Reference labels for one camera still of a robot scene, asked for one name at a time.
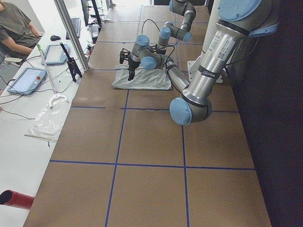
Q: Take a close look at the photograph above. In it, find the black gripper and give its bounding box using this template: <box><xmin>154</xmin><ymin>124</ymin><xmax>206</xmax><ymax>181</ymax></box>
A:
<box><xmin>128</xmin><ymin>55</ymin><xmax>140</xmax><ymax>81</ymax></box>

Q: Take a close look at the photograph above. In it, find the navy white striped polo shirt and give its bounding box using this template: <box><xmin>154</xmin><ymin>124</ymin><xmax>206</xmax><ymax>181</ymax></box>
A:
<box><xmin>111</xmin><ymin>64</ymin><xmax>172</xmax><ymax>90</ymax></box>

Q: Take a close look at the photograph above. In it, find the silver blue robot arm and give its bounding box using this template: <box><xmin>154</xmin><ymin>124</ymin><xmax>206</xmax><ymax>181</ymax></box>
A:
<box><xmin>156</xmin><ymin>0</ymin><xmax>196</xmax><ymax>54</ymax></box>
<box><xmin>120</xmin><ymin>0</ymin><xmax>280</xmax><ymax>125</ymax></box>

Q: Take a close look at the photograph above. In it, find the black keyboard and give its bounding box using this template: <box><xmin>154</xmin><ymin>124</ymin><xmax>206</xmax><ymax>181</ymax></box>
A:
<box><xmin>71</xmin><ymin>17</ymin><xmax>81</xmax><ymax>38</ymax></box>

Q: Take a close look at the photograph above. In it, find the far blue teach pendant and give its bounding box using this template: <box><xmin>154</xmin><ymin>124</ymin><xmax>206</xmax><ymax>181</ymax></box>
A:
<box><xmin>44</xmin><ymin>44</ymin><xmax>67</xmax><ymax>66</ymax></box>

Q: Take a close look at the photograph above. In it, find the blue teach pendant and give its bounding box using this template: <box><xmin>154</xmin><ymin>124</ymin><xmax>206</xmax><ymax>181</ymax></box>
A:
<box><xmin>44</xmin><ymin>44</ymin><xmax>67</xmax><ymax>66</ymax></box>
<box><xmin>7</xmin><ymin>67</ymin><xmax>46</xmax><ymax>95</ymax></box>

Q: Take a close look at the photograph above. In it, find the black computer mouse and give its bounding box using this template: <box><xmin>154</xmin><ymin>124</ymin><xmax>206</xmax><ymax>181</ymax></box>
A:
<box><xmin>50</xmin><ymin>35</ymin><xmax>61</xmax><ymax>41</ymax></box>

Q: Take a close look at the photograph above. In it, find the silver reacher grabber stick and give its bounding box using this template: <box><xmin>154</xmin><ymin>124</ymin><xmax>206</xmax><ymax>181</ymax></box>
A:
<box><xmin>37</xmin><ymin>44</ymin><xmax>69</xmax><ymax>109</ymax></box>

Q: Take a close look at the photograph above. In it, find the clear plastic bag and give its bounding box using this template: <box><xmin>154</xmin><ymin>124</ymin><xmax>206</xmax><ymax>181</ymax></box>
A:
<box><xmin>25</xmin><ymin>100</ymin><xmax>71</xmax><ymax>142</ymax></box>

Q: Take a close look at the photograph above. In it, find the near blue teach pendant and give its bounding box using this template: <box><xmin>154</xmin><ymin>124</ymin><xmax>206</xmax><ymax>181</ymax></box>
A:
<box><xmin>7</xmin><ymin>67</ymin><xmax>46</xmax><ymax>95</ymax></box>

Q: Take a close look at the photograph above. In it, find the seated person in olive shirt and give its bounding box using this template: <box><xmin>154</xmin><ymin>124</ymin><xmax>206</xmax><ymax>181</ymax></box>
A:
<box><xmin>0</xmin><ymin>1</ymin><xmax>42</xmax><ymax>61</ymax></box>

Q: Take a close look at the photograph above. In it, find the red cylinder tube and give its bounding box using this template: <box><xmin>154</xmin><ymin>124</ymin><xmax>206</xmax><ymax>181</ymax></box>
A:
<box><xmin>0</xmin><ymin>190</ymin><xmax>35</xmax><ymax>210</ymax></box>

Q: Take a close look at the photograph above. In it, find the wrist black camera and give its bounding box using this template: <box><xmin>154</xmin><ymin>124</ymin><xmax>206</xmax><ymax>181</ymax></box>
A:
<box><xmin>119</xmin><ymin>48</ymin><xmax>130</xmax><ymax>64</ymax></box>

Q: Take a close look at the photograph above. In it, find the black tripod camera stand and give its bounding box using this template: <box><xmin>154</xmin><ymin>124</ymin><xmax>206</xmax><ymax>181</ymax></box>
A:
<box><xmin>60</xmin><ymin>43</ymin><xmax>82</xmax><ymax>82</ymax></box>

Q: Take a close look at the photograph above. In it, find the aluminium frame post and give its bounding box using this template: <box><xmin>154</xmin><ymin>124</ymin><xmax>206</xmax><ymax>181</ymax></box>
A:
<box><xmin>54</xmin><ymin>0</ymin><xmax>89</xmax><ymax>72</ymax></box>

